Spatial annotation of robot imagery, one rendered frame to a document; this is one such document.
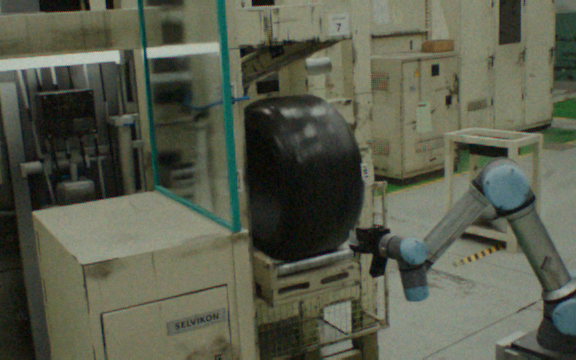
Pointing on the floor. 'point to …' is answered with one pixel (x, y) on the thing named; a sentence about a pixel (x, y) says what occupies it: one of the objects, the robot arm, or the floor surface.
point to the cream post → (240, 137)
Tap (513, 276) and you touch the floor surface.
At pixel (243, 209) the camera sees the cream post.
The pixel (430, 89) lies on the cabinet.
